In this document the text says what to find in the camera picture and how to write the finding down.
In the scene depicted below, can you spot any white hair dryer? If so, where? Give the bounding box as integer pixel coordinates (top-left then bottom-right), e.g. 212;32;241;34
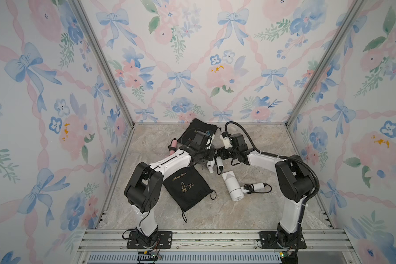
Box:
207;156;224;175
222;171;272;202

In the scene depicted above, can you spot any black pouch in front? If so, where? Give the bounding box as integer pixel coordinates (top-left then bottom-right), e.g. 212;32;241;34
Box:
163;167;217;223

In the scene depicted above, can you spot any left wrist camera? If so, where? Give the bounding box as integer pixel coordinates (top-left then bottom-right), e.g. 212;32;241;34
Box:
206;131;215;149

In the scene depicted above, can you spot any aluminium front rail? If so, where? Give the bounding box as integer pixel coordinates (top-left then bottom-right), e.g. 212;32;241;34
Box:
72;229;361;264

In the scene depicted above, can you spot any black pouch at back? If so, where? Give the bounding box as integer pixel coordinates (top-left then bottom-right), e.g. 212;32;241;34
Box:
177;118;218;145

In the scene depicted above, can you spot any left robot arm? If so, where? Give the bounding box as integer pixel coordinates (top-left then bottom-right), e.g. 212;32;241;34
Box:
124;132;215;240

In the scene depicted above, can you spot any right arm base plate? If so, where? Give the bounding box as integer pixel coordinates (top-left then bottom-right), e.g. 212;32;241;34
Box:
258;231;307;250

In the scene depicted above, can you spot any pink hair dryer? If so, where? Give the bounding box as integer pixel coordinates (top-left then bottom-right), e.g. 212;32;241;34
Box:
168;138;178;156

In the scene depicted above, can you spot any black corrugated cable conduit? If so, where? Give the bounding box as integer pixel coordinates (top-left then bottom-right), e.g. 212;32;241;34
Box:
224;121;321;248

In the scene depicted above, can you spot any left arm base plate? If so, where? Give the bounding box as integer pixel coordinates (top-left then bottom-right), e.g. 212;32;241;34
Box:
126;231;173;250

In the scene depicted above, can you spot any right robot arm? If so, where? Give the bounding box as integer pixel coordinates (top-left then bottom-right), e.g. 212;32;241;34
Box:
219;132;320;253

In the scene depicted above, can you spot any black pouch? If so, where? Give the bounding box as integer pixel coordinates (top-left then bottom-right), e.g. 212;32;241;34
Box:
163;167;217;223
177;118;218;145

